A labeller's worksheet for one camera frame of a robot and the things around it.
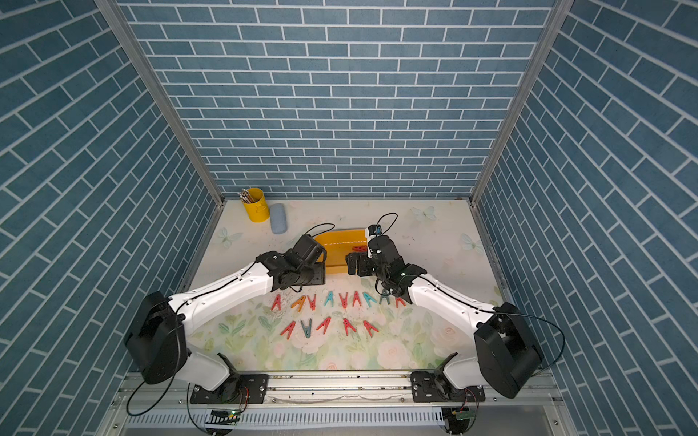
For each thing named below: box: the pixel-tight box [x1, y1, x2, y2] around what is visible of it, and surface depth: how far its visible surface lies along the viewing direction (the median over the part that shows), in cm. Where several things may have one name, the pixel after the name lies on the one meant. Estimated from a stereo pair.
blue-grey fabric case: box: [269, 203, 289, 235], surface depth 114 cm
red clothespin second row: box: [279, 320, 297, 340], surface depth 86 cm
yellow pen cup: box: [242, 188, 270, 223], surface depth 110 cm
